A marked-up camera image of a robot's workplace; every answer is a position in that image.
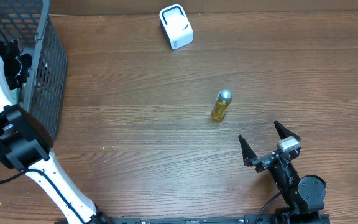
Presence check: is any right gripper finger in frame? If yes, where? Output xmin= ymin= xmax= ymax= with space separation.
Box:
xmin=274 ymin=121 xmax=301 ymax=141
xmin=238 ymin=135 xmax=257 ymax=166

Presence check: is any yellow dish soap bottle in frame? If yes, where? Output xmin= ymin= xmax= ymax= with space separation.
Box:
xmin=211 ymin=89 xmax=232 ymax=121

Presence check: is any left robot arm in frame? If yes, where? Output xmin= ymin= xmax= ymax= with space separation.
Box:
xmin=0 ymin=31 xmax=112 ymax=223

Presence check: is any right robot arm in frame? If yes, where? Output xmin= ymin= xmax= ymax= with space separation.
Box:
xmin=238 ymin=121 xmax=331 ymax=224

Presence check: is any white barcode scanner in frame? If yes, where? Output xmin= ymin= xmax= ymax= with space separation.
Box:
xmin=159 ymin=4 xmax=194 ymax=50

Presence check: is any grey plastic shopping basket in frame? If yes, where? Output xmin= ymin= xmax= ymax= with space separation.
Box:
xmin=0 ymin=0 xmax=68 ymax=140

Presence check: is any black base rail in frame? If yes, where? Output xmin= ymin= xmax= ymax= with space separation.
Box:
xmin=54 ymin=213 xmax=331 ymax=224

